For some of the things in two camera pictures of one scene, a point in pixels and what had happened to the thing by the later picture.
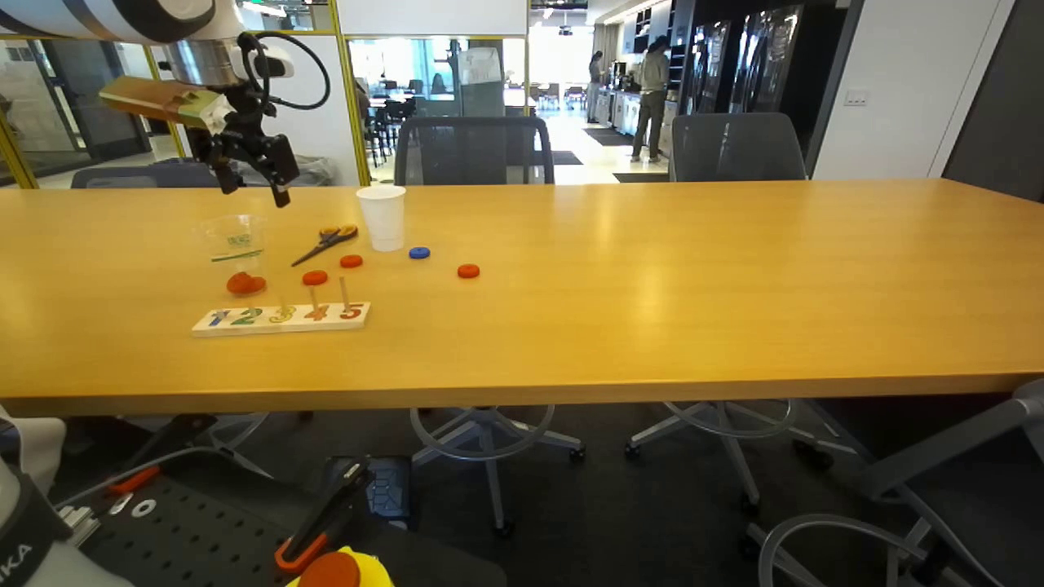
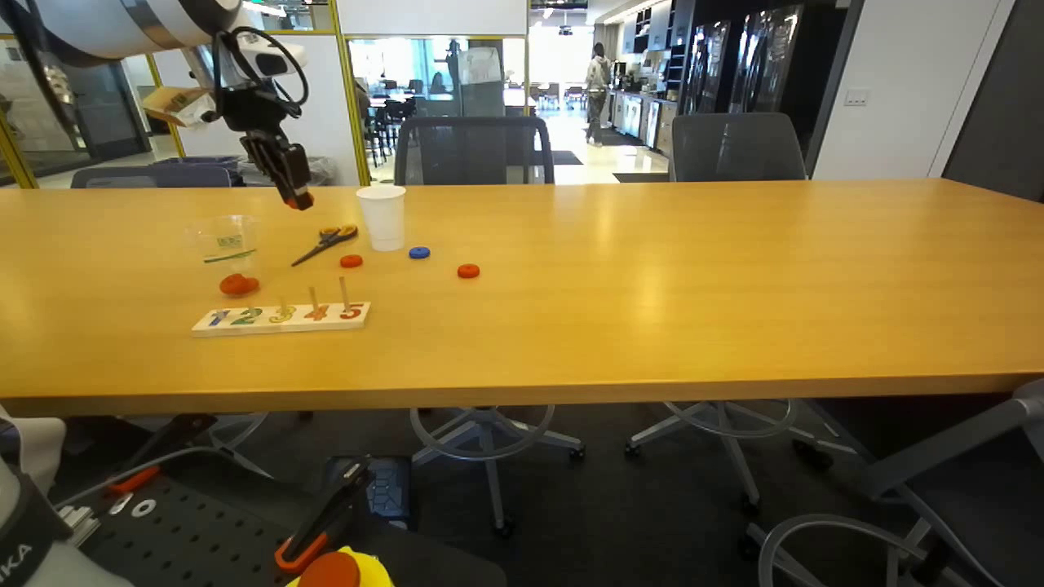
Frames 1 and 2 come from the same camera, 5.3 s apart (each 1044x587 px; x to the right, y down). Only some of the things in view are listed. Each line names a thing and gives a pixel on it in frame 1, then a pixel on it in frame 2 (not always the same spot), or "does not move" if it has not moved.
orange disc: (351, 262) does not move
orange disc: (314, 278) to (301, 205)
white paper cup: (384, 212) does not move
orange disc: (468, 271) does not move
